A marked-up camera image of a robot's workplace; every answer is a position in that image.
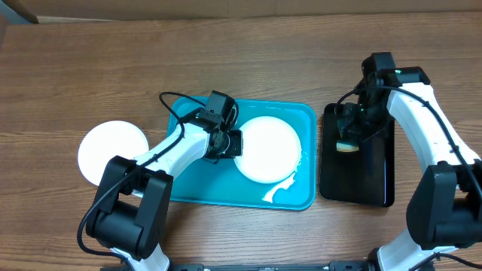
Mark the white plate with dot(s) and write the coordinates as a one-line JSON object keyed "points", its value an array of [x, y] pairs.
{"points": [[105, 141], [271, 150]]}

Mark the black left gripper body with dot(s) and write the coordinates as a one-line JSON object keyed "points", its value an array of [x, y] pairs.
{"points": [[230, 145]]}

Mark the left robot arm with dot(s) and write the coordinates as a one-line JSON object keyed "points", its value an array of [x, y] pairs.
{"points": [[128, 214]]}

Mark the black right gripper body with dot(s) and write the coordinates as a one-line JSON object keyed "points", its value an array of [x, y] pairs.
{"points": [[363, 122]]}

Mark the black plastic tray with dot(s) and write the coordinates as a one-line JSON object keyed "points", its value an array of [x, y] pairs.
{"points": [[366, 176]]}

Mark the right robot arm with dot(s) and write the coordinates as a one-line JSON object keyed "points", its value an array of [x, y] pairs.
{"points": [[444, 213]]}

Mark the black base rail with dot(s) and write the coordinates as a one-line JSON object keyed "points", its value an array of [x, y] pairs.
{"points": [[338, 265]]}

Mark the green yellow sponge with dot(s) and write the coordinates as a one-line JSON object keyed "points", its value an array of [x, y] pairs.
{"points": [[348, 141]]}

